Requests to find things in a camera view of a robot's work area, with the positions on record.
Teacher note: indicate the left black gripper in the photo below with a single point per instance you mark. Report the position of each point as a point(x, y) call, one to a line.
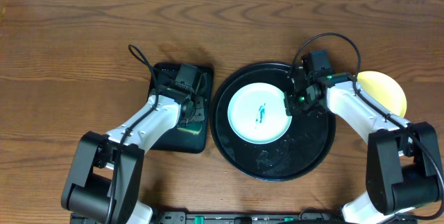
point(195, 109)

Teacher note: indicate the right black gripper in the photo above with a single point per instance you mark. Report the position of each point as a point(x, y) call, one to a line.
point(291, 107)

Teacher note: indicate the light blue plate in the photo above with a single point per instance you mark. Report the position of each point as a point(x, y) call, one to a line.
point(256, 113)

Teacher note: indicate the yellow plate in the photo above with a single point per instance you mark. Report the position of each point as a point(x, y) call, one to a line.
point(385, 90)

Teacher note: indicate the green scouring sponge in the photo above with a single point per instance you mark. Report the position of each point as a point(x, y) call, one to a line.
point(190, 128)

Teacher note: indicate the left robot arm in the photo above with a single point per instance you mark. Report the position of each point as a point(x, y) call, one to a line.
point(105, 175)

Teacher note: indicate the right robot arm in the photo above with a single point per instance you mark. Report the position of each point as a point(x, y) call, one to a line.
point(403, 168)

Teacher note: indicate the black round tray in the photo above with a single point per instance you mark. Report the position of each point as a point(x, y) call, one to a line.
point(300, 150)

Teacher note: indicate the black rectangular tray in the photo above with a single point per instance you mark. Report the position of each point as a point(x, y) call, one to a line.
point(173, 139)

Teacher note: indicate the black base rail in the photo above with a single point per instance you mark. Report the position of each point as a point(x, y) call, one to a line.
point(183, 218)

